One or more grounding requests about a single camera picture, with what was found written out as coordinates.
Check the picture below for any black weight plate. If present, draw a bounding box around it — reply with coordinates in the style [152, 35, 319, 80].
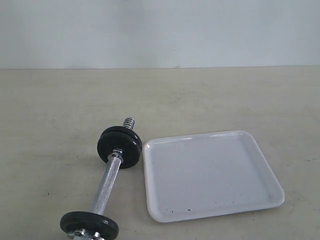
[97, 131, 142, 169]
[100, 126, 142, 146]

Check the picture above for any chrome threaded dumbbell bar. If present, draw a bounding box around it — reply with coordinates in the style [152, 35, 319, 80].
[66, 116, 137, 240]

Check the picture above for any black weight plate end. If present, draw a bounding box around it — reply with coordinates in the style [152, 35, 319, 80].
[59, 211, 119, 240]

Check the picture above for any white plastic tray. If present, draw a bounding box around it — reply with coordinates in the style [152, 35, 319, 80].
[143, 130, 285, 223]

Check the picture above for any chrome spinlock collar nut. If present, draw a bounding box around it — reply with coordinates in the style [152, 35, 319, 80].
[67, 228, 103, 240]

